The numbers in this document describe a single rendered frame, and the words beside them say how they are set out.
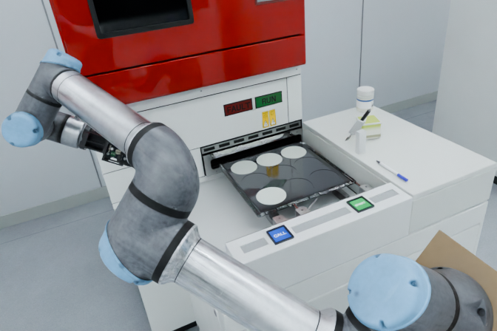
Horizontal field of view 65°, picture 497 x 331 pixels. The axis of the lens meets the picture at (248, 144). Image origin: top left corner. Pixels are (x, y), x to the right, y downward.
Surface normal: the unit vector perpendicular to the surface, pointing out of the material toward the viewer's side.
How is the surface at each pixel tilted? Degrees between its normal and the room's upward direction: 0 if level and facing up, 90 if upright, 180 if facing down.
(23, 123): 74
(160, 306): 90
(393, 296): 42
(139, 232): 66
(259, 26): 90
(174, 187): 61
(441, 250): 49
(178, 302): 90
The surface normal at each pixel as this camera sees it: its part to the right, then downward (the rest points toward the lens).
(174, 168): 0.38, -0.39
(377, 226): 0.40, 0.39
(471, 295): 0.40, -0.62
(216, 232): -0.09, -0.88
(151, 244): -0.02, -0.14
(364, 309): -0.68, -0.50
